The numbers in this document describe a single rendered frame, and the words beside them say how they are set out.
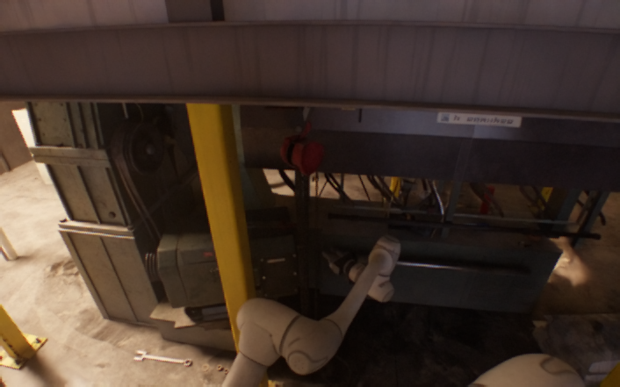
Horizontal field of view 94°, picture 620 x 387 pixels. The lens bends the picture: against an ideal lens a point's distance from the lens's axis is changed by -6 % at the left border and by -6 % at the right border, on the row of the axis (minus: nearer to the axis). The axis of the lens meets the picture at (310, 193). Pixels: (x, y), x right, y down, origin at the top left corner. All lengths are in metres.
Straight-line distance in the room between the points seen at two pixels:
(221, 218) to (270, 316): 0.36
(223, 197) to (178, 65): 0.41
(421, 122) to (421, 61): 1.03
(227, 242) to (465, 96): 0.87
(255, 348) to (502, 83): 0.98
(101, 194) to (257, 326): 1.33
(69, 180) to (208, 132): 1.32
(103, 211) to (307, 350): 1.54
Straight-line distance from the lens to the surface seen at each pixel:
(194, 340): 2.36
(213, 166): 0.99
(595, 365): 2.53
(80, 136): 1.95
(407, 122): 1.87
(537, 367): 0.71
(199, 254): 1.71
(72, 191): 2.19
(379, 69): 0.86
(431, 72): 0.88
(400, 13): 1.28
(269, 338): 1.00
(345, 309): 1.16
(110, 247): 2.21
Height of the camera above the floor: 1.89
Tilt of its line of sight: 30 degrees down
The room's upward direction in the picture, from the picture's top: straight up
